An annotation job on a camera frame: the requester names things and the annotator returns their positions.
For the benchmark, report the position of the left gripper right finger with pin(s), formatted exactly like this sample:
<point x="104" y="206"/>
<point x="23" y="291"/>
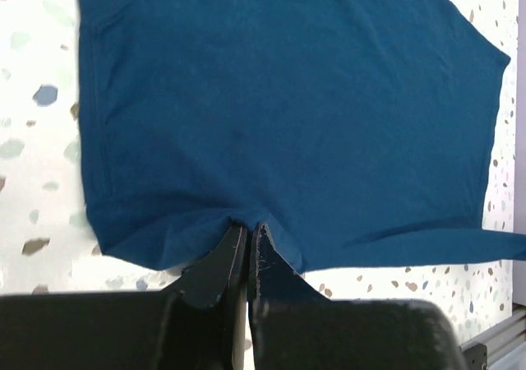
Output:
<point x="293" y="326"/>

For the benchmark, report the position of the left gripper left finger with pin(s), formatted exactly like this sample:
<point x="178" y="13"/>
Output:
<point x="197" y="322"/>

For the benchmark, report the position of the blue mickey t-shirt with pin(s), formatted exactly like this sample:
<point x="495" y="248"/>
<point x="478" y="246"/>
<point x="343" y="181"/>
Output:
<point x="359" y="131"/>

